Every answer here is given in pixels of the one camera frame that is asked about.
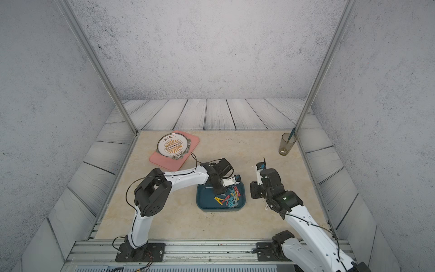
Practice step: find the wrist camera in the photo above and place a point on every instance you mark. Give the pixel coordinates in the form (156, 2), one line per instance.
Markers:
(260, 167)
(231, 181)

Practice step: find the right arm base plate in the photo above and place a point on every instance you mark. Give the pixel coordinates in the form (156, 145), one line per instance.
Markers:
(267, 251)

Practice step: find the teal plastic storage box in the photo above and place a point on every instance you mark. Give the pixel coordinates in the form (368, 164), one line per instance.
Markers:
(206, 202)

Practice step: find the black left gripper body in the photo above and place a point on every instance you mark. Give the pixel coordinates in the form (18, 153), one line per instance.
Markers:
(219, 187)

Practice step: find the white plate orange sunburst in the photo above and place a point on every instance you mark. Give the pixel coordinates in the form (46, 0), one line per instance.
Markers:
(162, 143)

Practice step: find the aluminium frame post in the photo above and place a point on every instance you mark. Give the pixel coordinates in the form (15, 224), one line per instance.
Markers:
(84, 42)
(334, 43)

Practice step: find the left aluminium frame post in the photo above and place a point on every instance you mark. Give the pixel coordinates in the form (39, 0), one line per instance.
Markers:
(84, 42)

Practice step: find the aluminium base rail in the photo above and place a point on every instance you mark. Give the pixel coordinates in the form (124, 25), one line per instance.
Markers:
(179, 255)

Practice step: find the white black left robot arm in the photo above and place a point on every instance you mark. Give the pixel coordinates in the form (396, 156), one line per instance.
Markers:
(153, 191)

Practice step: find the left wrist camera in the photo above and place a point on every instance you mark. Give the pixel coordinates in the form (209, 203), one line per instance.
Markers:
(231, 181)

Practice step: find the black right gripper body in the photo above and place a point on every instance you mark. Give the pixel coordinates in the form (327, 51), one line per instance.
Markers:
(259, 191)

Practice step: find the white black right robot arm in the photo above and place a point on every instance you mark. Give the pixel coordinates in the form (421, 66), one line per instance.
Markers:
(323, 253)

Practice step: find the olive drinking glass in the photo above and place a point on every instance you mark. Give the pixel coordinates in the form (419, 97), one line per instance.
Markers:
(285, 147)

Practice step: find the teal pen in glass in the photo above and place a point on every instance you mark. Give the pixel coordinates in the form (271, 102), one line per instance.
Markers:
(291, 134)

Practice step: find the right aluminium frame post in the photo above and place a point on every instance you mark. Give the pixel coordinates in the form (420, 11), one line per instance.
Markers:
(334, 43)

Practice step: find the green checked folded cloth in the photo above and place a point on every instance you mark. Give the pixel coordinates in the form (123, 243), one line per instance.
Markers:
(177, 148)

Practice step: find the pink plastic tray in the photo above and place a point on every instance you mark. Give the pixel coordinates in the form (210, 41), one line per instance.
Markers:
(175, 164)

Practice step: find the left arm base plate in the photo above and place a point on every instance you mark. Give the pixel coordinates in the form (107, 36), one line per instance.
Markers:
(151, 252)

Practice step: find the teal clothespin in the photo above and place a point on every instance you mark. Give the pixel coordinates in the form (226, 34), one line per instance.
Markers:
(232, 203)

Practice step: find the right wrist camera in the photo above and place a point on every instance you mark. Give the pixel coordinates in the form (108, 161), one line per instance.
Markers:
(260, 167)

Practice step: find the red clothespin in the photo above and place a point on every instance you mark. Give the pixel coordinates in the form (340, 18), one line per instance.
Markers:
(226, 199)
(236, 192)

